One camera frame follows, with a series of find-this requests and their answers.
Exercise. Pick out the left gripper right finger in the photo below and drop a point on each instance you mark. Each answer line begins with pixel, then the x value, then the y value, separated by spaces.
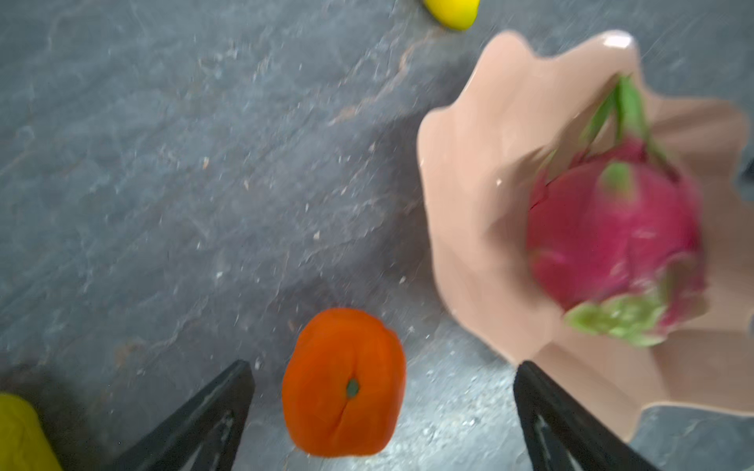
pixel 560 434

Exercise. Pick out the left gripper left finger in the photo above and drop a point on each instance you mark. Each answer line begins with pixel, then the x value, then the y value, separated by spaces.
pixel 206 430

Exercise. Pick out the orange tangerine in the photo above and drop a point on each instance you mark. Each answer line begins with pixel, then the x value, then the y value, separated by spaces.
pixel 344 386

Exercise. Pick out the yellow mango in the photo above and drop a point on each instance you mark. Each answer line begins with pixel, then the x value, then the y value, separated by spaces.
pixel 458 15
pixel 24 445

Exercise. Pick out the pink dragon fruit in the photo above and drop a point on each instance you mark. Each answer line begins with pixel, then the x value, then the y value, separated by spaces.
pixel 616 238

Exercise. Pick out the pink scalloped fruit bowl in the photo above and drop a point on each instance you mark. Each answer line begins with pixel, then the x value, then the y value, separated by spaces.
pixel 477 158

